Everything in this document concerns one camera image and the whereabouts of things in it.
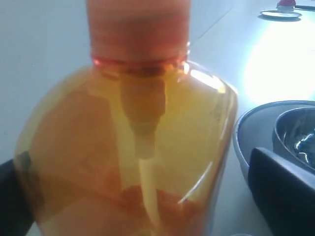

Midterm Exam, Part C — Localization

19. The steel mesh strainer basket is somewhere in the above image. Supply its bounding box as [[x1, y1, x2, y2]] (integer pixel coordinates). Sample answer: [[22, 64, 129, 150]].
[[232, 100, 315, 181]]

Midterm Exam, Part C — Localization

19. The red emergency stop button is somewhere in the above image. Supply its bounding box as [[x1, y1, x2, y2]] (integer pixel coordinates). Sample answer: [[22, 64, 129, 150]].
[[277, 0, 296, 11]]

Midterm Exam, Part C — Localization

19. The round metal plate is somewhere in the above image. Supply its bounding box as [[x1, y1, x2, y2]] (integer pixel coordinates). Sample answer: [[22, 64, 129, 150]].
[[260, 9, 302, 20]]

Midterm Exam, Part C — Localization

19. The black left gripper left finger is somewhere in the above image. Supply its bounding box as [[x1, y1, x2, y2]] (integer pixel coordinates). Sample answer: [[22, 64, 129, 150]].
[[0, 160, 33, 236]]

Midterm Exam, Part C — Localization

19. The orange pump soap bottle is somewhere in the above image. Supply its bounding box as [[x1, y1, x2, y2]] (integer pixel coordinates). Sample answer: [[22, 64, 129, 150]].
[[14, 0, 237, 236]]

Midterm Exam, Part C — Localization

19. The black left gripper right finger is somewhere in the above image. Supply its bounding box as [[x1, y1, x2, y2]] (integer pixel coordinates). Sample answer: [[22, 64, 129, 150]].
[[248, 147, 315, 236]]

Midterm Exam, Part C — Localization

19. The small stainless steel bowl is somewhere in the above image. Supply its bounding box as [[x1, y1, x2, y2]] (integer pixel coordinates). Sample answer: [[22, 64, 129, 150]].
[[272, 107, 315, 174]]

